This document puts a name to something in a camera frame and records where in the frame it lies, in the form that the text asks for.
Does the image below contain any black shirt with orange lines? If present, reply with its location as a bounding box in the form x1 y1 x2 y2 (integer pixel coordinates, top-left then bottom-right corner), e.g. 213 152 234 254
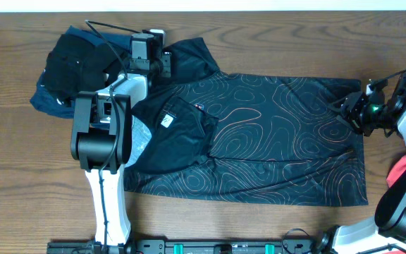
124 38 368 207

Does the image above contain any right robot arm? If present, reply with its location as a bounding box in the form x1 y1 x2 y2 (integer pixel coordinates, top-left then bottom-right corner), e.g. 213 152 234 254
311 69 406 253

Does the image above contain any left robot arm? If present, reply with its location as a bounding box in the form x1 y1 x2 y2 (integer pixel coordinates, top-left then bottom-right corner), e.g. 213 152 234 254
70 29 171 253

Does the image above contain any red shirt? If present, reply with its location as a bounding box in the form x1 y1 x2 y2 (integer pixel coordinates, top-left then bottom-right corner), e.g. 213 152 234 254
382 72 406 254

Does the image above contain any folded black garment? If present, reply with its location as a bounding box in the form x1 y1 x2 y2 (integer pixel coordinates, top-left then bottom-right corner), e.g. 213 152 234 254
43 34 128 102

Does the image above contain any folded navy blue garment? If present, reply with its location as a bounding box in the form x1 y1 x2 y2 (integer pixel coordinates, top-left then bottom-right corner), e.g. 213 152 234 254
30 26 131 119

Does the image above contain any left black cable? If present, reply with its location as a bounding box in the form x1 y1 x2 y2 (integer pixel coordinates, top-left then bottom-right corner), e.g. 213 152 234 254
85 19 144 248

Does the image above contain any black mounting rail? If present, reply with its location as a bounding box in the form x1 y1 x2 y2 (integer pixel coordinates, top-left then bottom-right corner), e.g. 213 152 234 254
47 238 321 254

